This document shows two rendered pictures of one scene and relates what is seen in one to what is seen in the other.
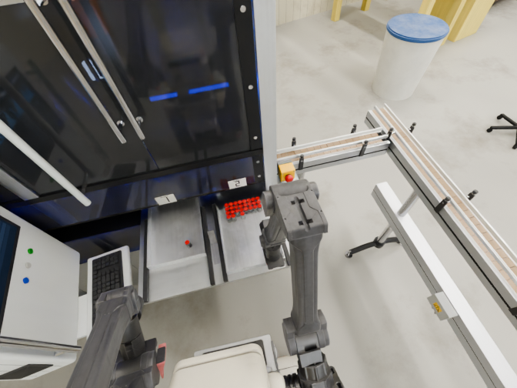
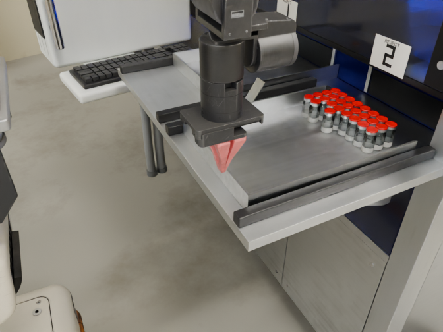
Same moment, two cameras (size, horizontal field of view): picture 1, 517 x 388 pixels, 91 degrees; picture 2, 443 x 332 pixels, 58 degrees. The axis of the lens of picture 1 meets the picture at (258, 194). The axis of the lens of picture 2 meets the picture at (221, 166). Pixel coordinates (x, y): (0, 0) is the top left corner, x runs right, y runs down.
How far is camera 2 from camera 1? 88 cm
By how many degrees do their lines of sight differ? 51
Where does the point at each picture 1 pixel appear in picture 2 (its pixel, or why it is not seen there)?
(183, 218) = (279, 71)
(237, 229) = (293, 127)
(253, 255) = (238, 158)
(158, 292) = (138, 78)
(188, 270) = (180, 94)
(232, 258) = not seen: hidden behind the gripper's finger
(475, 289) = not seen: outside the picture
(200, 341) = (136, 295)
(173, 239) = not seen: hidden behind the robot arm
